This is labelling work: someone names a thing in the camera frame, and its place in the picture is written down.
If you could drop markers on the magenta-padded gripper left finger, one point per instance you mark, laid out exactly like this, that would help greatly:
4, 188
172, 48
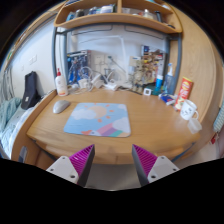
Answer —
63, 166

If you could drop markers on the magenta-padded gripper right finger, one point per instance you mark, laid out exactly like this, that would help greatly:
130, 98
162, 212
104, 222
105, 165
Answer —
161, 165

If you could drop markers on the grey computer mouse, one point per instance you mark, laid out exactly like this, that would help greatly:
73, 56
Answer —
61, 106

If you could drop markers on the pastel cloud print mouse pad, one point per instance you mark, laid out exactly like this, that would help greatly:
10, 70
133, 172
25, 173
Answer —
96, 121

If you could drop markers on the clear plastic cup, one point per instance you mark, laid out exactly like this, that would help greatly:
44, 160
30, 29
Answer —
194, 126

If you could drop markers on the white mug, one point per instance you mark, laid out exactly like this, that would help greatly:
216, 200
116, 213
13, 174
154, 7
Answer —
187, 110

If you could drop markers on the bed with plaid bedding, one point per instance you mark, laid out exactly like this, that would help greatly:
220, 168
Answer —
11, 123

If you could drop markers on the blue packet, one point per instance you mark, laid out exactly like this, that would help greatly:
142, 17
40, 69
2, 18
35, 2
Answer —
167, 98

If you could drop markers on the small white square clock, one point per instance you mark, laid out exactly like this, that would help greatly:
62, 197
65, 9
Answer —
147, 91

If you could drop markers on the red snack can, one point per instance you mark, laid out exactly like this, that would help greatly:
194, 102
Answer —
184, 93

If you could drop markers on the white red-pump lotion bottle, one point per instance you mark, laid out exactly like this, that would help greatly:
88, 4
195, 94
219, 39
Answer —
61, 86

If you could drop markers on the teal bottle with blue cap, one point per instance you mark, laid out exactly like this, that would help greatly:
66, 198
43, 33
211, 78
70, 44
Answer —
159, 85

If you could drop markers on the black bag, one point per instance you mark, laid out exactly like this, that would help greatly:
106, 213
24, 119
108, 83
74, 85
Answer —
30, 90

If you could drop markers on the blue spray bottle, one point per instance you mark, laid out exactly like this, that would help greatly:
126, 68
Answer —
169, 81

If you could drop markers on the white cube charger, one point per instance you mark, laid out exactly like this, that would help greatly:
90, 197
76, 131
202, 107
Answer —
84, 84

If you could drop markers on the white plug adapter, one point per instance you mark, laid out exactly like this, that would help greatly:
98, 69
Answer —
96, 80

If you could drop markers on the white power strip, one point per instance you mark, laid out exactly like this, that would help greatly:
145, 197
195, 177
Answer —
111, 86

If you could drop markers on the beige robot model figure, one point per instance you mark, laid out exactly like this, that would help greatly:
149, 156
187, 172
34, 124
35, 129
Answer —
146, 73

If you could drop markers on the blue robot model kit box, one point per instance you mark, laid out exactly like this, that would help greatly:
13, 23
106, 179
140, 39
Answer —
77, 63

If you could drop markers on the colourful model kit box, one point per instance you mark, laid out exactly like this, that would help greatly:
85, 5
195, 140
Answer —
156, 53

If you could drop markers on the wooden shelf unit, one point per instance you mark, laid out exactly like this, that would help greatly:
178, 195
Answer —
116, 18

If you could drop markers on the white wall switch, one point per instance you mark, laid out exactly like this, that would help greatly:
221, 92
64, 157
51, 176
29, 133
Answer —
33, 60

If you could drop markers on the white wall outlet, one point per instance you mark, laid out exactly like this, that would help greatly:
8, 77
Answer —
100, 61

